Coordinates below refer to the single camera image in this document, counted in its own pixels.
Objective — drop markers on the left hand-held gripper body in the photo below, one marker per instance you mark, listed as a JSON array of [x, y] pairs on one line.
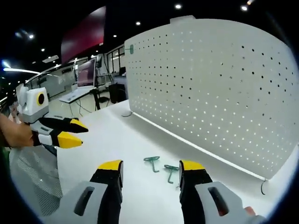
[[35, 105]]

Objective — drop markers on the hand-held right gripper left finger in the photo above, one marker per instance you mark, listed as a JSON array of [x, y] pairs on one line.
[[93, 200]]

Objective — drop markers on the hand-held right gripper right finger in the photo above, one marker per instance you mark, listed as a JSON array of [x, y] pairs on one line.
[[205, 203]]

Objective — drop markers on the white perforated mounting plate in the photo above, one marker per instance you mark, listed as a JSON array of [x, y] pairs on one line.
[[210, 93]]

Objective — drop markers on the person's left hand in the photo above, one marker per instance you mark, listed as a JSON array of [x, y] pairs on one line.
[[23, 136]]

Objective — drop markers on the person's right hand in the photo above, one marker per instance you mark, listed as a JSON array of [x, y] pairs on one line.
[[248, 211]]

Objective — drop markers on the white side desk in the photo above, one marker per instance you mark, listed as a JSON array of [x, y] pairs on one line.
[[74, 95]]

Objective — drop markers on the ceiling air conditioner vent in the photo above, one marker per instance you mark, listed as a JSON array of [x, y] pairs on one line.
[[50, 59]]

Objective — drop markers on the grey mesh chair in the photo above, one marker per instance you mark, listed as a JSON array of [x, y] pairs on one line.
[[35, 177]]

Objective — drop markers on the desk monitor with pink screen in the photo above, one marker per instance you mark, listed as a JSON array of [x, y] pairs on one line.
[[86, 72]]

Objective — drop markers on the black office chair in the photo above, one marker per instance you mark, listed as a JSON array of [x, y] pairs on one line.
[[118, 93]]

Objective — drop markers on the dark red hanging panel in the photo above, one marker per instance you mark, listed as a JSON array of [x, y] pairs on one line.
[[84, 35]]

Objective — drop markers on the group of round ceiling downlights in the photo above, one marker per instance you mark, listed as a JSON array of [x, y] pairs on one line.
[[138, 23]]

